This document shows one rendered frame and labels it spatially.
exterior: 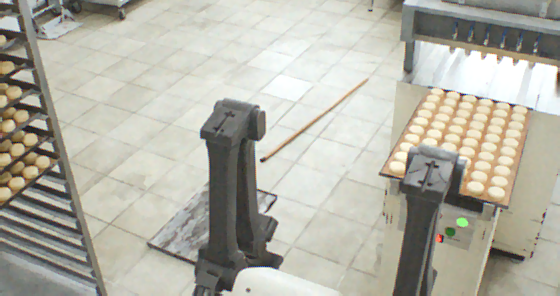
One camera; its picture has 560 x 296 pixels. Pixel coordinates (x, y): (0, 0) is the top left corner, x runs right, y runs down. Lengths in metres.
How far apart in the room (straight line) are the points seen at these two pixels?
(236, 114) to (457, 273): 1.11
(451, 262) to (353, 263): 0.87
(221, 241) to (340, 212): 1.80
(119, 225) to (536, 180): 2.00
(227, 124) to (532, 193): 1.73
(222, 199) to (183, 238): 1.71
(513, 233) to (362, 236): 0.71
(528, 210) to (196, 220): 1.58
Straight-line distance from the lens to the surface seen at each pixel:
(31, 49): 1.97
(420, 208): 1.11
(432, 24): 2.49
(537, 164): 2.61
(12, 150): 2.08
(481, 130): 2.15
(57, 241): 2.54
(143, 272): 2.89
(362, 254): 2.89
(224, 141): 1.21
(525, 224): 2.80
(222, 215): 1.31
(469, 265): 2.06
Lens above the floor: 2.05
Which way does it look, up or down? 35 degrees down
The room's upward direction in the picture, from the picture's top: 1 degrees counter-clockwise
